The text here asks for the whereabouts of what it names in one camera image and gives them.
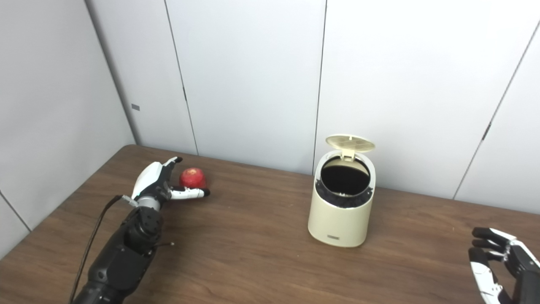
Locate black and white left hand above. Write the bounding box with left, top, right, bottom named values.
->
left=131, top=157, right=211, bottom=202

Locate cream round bin lid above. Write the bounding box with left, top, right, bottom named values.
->
left=326, top=134, right=375, bottom=162

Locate cream-colored bin body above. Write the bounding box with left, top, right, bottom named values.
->
left=308, top=150, right=376, bottom=248

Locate black and white right hand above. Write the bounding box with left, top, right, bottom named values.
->
left=468, top=227, right=540, bottom=304

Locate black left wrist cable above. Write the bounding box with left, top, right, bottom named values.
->
left=69, top=195, right=138, bottom=304

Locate red apple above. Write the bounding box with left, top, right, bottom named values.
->
left=179, top=168, right=207, bottom=189

